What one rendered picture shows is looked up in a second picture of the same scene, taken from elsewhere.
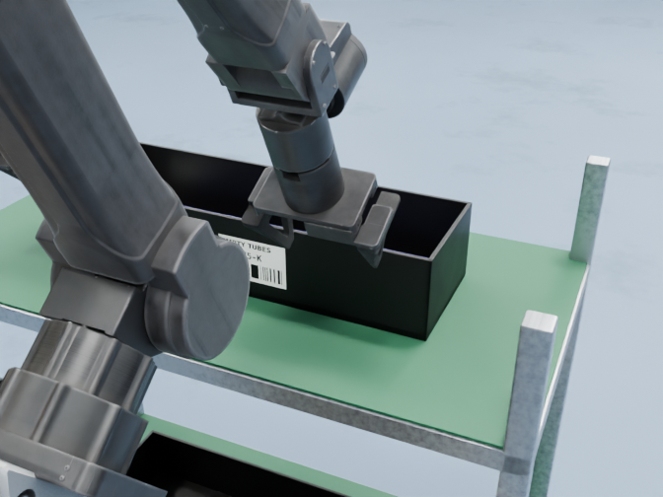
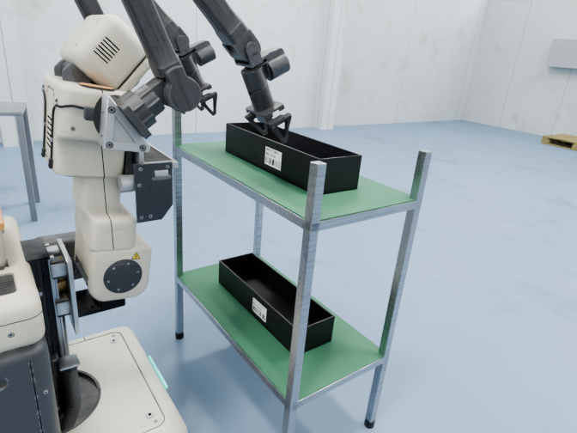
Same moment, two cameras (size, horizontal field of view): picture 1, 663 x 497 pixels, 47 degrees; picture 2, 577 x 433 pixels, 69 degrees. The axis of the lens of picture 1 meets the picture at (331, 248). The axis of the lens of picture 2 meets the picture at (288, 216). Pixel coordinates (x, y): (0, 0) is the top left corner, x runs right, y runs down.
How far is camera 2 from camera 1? 0.71 m
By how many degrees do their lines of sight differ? 26
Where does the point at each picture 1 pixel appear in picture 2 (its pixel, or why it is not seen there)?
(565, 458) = (464, 368)
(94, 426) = (136, 104)
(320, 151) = (257, 84)
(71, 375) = (137, 93)
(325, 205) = (261, 108)
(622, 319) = (549, 327)
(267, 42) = (227, 33)
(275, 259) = (278, 157)
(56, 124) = (141, 21)
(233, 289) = (192, 94)
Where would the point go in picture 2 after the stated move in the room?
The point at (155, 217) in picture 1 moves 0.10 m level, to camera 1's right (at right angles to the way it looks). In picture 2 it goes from (168, 60) to (204, 64)
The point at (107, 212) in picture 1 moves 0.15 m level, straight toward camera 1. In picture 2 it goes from (153, 51) to (112, 51)
